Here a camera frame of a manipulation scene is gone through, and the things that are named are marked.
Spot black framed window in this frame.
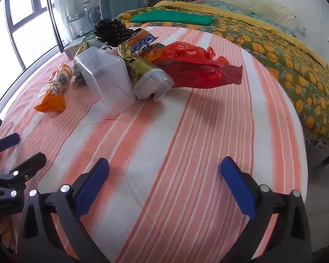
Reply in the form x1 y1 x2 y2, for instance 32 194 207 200
0 0 65 107

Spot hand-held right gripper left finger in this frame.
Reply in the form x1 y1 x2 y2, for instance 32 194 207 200
16 157 110 263

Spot green folded cloth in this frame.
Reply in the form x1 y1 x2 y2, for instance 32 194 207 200
130 9 213 26

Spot green orange floral blanket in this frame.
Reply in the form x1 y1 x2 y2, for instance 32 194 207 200
114 4 329 144

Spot green and gold snack packet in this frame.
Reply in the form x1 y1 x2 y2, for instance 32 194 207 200
118 42 165 88

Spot washing machine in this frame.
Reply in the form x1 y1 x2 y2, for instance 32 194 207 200
84 0 102 24

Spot green white tissue box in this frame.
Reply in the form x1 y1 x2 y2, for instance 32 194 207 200
64 38 89 60

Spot clear plastic container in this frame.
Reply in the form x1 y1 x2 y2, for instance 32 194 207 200
73 46 136 116

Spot yellow blanket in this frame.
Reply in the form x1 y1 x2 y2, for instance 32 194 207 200
153 0 329 68

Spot orange bread wrapper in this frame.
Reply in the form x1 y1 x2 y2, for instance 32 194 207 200
34 62 73 113

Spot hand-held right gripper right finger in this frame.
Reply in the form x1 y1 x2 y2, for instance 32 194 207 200
221 156 313 263

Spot glass sliding door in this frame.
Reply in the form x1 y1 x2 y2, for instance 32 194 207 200
46 0 102 47

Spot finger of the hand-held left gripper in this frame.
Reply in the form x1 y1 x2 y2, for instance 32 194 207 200
0 133 20 161
0 152 47 200

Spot red plastic bag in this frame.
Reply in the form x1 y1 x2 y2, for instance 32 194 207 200
157 42 243 89

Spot orange striped sheet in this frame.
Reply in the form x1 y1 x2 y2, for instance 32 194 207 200
0 26 309 263

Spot orange drink can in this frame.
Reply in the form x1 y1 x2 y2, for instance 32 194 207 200
133 28 156 55

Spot blue floral pillow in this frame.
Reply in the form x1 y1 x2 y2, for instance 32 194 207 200
203 1 293 35

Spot white wardrobe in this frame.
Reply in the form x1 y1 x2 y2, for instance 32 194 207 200
315 0 329 69

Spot black foam net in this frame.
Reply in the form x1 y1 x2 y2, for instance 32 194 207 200
94 19 135 48

